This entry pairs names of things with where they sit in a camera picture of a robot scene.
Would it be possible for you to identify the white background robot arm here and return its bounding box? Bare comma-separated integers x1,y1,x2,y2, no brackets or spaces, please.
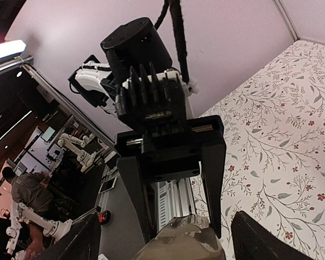
57,133,109,173

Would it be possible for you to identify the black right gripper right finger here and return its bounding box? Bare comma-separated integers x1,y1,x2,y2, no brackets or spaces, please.
231,211,310,260

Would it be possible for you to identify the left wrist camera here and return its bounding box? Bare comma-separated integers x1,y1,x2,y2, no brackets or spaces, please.
115,62,187,132

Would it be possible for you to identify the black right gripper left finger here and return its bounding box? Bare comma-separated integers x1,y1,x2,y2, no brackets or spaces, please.
34,213,101,260

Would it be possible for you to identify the person in grey shirt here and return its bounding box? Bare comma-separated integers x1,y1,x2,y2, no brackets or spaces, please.
2,166,55,260

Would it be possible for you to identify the floral patterned table mat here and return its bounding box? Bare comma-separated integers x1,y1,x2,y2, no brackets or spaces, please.
205,40,325,259

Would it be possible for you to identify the beige remote control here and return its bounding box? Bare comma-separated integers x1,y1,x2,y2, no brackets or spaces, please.
133,214,226,260

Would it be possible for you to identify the fluorescent ceiling light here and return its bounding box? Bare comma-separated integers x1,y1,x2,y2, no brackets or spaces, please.
0,40,26,59

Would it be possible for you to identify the white foreground robot arm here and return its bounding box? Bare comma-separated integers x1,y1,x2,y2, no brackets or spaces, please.
6,202,106,259

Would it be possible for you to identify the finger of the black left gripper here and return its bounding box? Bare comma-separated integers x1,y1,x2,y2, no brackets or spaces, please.
117,157,152,244
200,142,226,238

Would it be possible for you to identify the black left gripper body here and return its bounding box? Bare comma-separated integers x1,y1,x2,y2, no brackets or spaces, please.
115,115,225,181

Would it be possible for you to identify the aluminium front rail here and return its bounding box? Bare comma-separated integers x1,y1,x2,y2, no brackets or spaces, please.
95,166,196,236

